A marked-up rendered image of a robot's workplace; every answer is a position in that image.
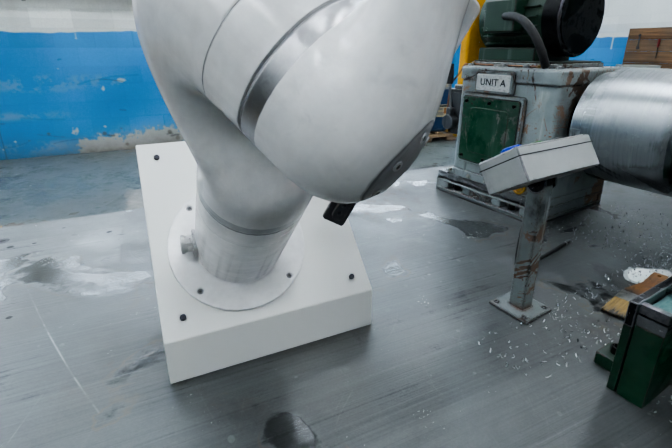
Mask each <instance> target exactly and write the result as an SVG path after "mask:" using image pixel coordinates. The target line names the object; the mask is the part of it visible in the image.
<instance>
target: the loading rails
mask: <svg viewBox="0 0 672 448"><path fill-rule="evenodd" d="M594 363H596V364H597V365H599V366H601V367H602V368H604V369H606V370H608V371H609V372H610V374H609V378H608V382H607V385H606V387H607V388H609V389H610V390H612V391H615V390H616V389H617V390H616V393H617V394H618V395H620V396H622V397H623V398H625V399H626V400H628V401H630V402H631V403H633V404H634V405H636V406H638V407H639V408H641V409H642V408H644V407H645V406H646V405H647V404H648V403H649V402H651V401H652V400H653V399H654V398H655V397H656V396H658V395H659V394H660V393H661V392H662V391H663V390H665V389H666V388H667V387H668V386H669V385H670V384H672V276H671V277H669V278H668V279H666V280H664V281H662V282H661V283H659V284H657V285H656V286H654V287H652V288H650V289H649V290H647V291H645V292H644V293H642V294H640V295H638V296H637V297H635V298H633V299H632V300H630V301H629V305H628V308H627V312H626V315H625V319H624V324H623V327H622V331H621V334H620V338H619V342H618V343H613V342H609V343H608V344H606V345H605V346H603V347H602V348H600V349H599V350H597V351H596V354H595V358H594Z"/></svg>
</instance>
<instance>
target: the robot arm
mask: <svg viewBox="0 0 672 448"><path fill-rule="evenodd" d="M132 7H133V15H134V21H135V26H136V30H137V34H138V38H139V41H140V45H141V48H142V50H143V53H144V56H145V59H146V62H147V64H148V67H149V69H150V71H151V74H152V76H153V78H154V80H155V83H156V85H157V87H158V89H159V91H160V94H161V96H162V98H163V100H164V102H165V104H166V106H167V108H168V110H169V112H170V114H171V116H172V118H173V120H174V122H175V124H176V125H177V127H178V129H179V131H180V133H181V135H182V137H183V139H184V140H185V142H186V144H187V146H188V148H189V150H190V151H191V153H192V155H193V157H194V159H195V161H196V163H197V179H196V195H194V196H193V197H192V198H190V199H189V200H188V201H187V202H186V203H185V204H184V205H183V206H182V207H181V208H180V209H179V211H178V212H177V214H176V215H175V217H174V219H173V221H172V223H171V226H170V228H169V233H168V238H167V255H168V260H169V264H170V268H171V270H172V272H173V275H174V277H175V278H176V280H177V281H178V283H179V284H180V286H181V287H182V288H183V289H184V290H185V291H186V292H187V293H188V294H189V295H190V296H192V297H193V298H195V299H196V300H198V301H199V302H201V303H203V304H205V305H207V306H210V307H212V308H216V309H220V310H224V311H246V310H252V309H255V308H259V307H262V306H264V305H266V304H268V303H270V302H272V301H274V300H275V299H277V298H278V297H279V296H281V295H282V294H283V293H284V292H285V291H286V290H287V289H288V288H289V287H290V286H291V284H292V283H293V281H294V280H295V278H296V277H297V275H298V273H299V271H300V268H301V266H302V262H303V258H304V248H305V242H304V236H303V231H302V228H301V225H300V223H299V221H300V219H301V217H302V215H303V214H304V212H305V210H306V208H307V206H308V205H309V203H310V201H311V199H312V197H313V196H315V197H318V198H321V199H323V200H326V201H330V203H329V205H328V206H327V208H326V210H325V211H324V213H323V218H324V219H326V220H328V221H331V222H333V223H335V224H338V225H340V226H342V225H344V223H345V222H346V220H347V218H348V217H349V215H350V213H351V212H352V210H353V208H354V207H355V205H356V203H358V202H361V201H364V200H367V199H369V198H372V197H374V196H376V195H378V194H381V193H383V192H385V191H387V190H388V188H389V187H391V186H392V185H393V184H394V183H395V182H396V181H397V180H398V179H399V178H400V177H401V176H402V175H403V174H404V173H405V172H406V171H407V170H408V169H409V167H410V166H411V165H412V163H413V162H414V161H415V159H416V158H417V157H418V155H419V153H420V151H421V149H422V148H423V146H425V145H426V143H427V142H428V140H429V138H430V137H428V136H429V134H430V131H431V129H432V127H433V125H434V122H435V119H436V116H437V113H438V110H439V107H440V104H441V100H442V97H443V94H444V90H445V87H446V83H447V80H448V76H449V72H450V68H451V64H452V61H453V57H454V54H455V52H456V50H457V49H458V47H459V45H460V44H461V42H462V41H463V39H464V37H465V36H466V34H467V32H468V31H469V29H470V27H471V26H472V24H473V22H474V21H475V19H476V18H477V16H478V14H479V12H480V5H479V3H478V2H477V0H132ZM203 292H204V293H203Z"/></svg>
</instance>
